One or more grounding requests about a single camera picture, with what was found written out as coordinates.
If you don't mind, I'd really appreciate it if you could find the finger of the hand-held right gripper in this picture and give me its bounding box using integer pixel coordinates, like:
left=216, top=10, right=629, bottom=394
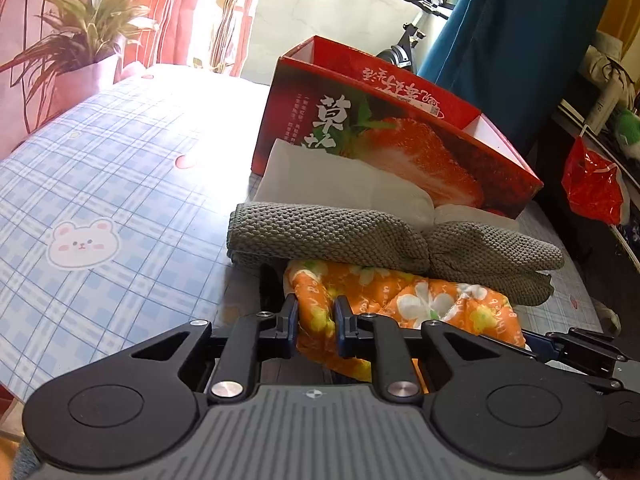
left=522, top=332, right=621, bottom=386
left=547, top=327, right=632, bottom=362

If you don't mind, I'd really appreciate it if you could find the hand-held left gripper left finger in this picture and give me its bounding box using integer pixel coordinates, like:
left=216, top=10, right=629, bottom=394
left=131, top=292, right=301, bottom=405

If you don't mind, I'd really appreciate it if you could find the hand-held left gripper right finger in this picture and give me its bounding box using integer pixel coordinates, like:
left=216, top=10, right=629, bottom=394
left=334, top=295, right=506, bottom=405

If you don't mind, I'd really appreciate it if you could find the orange floral cloth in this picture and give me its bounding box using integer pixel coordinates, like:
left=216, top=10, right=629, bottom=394
left=282, top=258, right=527, bottom=396

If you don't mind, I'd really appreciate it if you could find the grey knitted cloth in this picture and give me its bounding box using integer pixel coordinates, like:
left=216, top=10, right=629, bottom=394
left=227, top=201, right=566, bottom=308

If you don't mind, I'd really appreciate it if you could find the beige cloth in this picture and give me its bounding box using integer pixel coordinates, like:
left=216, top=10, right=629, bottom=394
left=252, top=139, right=521, bottom=233

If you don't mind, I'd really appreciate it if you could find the red strawberry print cardboard box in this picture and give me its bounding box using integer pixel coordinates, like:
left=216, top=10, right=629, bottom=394
left=250, top=35, right=545, bottom=221

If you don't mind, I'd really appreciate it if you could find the red plastic bag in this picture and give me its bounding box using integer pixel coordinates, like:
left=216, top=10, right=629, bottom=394
left=561, top=136, right=632, bottom=226

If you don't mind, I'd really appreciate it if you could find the green plush toy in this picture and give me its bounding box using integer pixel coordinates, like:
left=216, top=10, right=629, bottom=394
left=614, top=110, right=640, bottom=143

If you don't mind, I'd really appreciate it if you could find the black exercise bike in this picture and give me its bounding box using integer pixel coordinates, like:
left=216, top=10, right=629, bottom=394
left=375, top=0, right=457, bottom=73

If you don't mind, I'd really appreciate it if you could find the dark blue curtain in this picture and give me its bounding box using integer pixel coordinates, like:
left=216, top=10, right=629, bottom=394
left=417, top=0, right=626, bottom=161

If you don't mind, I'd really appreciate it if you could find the tall thin-stemmed plant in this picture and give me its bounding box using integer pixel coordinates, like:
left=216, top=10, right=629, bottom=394
left=207, top=0, right=251, bottom=73

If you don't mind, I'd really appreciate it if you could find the yellow box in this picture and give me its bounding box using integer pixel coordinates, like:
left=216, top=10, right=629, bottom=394
left=597, top=0, right=640, bottom=61

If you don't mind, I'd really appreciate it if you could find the potted plant in pink pot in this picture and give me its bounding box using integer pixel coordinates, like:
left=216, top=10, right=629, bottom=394
left=0, top=0, right=161, bottom=131

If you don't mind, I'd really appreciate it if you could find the white drawstring bag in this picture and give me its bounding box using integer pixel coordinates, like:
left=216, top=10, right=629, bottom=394
left=582, top=45, right=632, bottom=136

